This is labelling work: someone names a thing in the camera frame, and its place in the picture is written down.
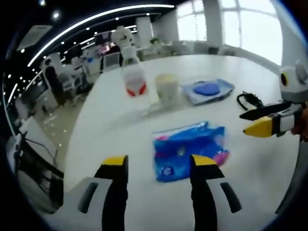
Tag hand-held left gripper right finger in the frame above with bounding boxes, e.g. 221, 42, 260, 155
190, 154, 256, 231

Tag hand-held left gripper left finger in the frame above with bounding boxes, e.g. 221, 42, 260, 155
63, 155, 129, 231

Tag black cable item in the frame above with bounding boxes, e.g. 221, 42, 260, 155
237, 91, 266, 112

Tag blue tissue packet item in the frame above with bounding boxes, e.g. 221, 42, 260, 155
152, 121, 231, 182

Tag wet wipes pack blue lid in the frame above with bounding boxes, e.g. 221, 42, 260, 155
181, 78, 235, 107

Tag white paper cup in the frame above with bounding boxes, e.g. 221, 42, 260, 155
154, 73, 180, 107

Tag clear water bottle item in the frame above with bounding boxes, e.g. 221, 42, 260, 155
119, 46, 150, 98

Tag white tabletop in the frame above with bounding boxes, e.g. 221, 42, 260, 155
64, 54, 301, 231

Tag person's right hand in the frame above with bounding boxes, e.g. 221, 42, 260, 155
290, 102, 308, 142

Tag large bright window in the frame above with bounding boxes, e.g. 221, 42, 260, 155
220, 0, 282, 66

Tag black stand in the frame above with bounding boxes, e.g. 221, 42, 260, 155
14, 131, 64, 213

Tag window with blinds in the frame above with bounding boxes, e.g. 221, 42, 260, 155
177, 0, 207, 42

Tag white office chair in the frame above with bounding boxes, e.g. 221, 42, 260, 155
102, 52, 121, 72

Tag ceiling air conditioner vent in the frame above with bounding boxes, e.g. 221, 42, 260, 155
15, 25, 52, 51

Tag curved ceiling light strip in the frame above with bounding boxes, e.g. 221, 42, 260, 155
27, 4, 175, 67

